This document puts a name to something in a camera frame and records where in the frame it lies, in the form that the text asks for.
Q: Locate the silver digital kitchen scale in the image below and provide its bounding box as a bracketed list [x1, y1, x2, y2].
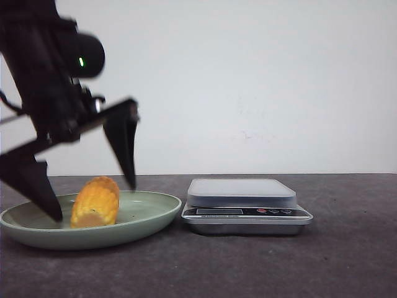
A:
[181, 178, 313, 235]

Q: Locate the yellow corn cob piece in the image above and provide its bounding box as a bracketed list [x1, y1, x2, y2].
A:
[70, 176, 120, 228]

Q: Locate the green oval plate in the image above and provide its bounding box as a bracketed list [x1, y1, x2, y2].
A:
[1, 191, 182, 250]

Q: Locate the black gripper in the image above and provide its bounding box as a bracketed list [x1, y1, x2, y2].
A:
[1, 15, 138, 222]

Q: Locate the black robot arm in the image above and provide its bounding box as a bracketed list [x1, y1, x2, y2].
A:
[1, 1, 139, 222]

